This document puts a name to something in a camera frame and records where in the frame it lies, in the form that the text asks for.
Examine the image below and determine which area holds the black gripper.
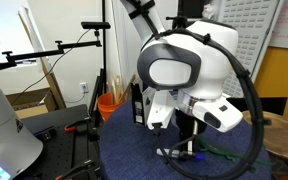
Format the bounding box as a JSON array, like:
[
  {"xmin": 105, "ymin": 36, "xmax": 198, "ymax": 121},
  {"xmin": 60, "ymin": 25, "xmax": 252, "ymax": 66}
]
[{"xmin": 175, "ymin": 109, "xmax": 208, "ymax": 159}]

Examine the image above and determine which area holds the blue capped marker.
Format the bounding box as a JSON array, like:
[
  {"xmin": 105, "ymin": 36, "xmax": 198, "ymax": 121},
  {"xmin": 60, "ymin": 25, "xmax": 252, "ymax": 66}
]
[{"xmin": 156, "ymin": 148, "xmax": 206, "ymax": 162}]

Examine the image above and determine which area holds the blue round table cloth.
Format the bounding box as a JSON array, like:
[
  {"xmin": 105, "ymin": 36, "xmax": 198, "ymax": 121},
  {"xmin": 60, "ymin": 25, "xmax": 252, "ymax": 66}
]
[{"xmin": 98, "ymin": 99, "xmax": 273, "ymax": 180}]

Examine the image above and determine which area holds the wooden sticks bundle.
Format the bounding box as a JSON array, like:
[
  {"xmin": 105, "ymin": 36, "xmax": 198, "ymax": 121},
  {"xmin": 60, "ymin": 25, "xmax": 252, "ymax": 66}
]
[{"xmin": 111, "ymin": 74, "xmax": 137, "ymax": 105}]

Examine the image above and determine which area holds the orange bucket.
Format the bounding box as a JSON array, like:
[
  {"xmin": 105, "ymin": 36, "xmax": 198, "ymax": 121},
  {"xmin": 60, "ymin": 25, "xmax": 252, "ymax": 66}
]
[{"xmin": 97, "ymin": 92, "xmax": 126, "ymax": 123}]

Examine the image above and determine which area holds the round wooden stool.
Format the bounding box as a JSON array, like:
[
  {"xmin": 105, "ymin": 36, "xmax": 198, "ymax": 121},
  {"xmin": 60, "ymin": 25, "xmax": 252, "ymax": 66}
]
[{"xmin": 242, "ymin": 109, "xmax": 288, "ymax": 165}]

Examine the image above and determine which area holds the orange black bar clamp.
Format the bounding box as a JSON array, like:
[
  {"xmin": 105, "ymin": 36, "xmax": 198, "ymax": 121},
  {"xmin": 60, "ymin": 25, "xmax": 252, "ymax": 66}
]
[{"xmin": 63, "ymin": 119, "xmax": 92, "ymax": 135}]

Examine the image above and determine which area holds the black perforated robot table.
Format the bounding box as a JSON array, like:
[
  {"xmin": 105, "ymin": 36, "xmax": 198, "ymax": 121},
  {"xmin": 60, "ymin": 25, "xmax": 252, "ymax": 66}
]
[{"xmin": 7, "ymin": 103, "xmax": 102, "ymax": 180}]

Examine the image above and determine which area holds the white perforated pegboard panel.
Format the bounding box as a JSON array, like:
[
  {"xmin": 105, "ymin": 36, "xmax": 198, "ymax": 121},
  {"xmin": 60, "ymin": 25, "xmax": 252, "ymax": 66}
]
[{"xmin": 216, "ymin": 0, "xmax": 281, "ymax": 100}]

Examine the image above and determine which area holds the small black control box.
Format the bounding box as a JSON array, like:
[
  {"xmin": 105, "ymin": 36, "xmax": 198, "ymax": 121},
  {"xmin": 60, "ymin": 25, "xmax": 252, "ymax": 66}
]
[{"xmin": 33, "ymin": 125, "xmax": 57, "ymax": 142}]

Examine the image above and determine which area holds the brown cardboard box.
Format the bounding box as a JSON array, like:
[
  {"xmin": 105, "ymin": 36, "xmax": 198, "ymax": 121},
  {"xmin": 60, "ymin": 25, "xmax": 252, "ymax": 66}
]
[{"xmin": 5, "ymin": 87, "xmax": 59, "ymax": 120}]

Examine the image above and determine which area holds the leaning white foam board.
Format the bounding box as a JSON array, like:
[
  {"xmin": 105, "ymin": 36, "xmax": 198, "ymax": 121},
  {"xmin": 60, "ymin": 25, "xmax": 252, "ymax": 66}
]
[{"xmin": 17, "ymin": 5, "xmax": 67, "ymax": 110}]

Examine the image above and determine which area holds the black robot cable conduit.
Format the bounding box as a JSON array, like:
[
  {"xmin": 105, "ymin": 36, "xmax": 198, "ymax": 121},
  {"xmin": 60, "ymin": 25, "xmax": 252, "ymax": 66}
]
[{"xmin": 140, "ymin": 25, "xmax": 266, "ymax": 180}]

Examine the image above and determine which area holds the white wall power outlet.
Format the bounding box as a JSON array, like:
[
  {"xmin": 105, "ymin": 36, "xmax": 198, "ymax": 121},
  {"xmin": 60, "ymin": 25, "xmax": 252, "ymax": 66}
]
[{"xmin": 79, "ymin": 82, "xmax": 89, "ymax": 94}]

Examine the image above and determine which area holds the black stereo camera bar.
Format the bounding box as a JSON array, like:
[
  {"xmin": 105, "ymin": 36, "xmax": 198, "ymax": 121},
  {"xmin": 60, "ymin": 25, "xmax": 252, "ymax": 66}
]
[{"xmin": 80, "ymin": 21, "xmax": 112, "ymax": 30}]

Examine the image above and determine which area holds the thin black camera cable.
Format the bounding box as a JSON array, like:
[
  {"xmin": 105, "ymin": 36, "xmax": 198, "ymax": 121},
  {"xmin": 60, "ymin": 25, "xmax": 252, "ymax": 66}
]
[{"xmin": 9, "ymin": 29, "xmax": 92, "ymax": 105}]

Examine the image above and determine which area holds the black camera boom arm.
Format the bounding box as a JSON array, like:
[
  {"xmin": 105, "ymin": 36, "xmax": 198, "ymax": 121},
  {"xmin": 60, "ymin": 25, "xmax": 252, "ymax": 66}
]
[{"xmin": 0, "ymin": 39, "xmax": 103, "ymax": 75}]

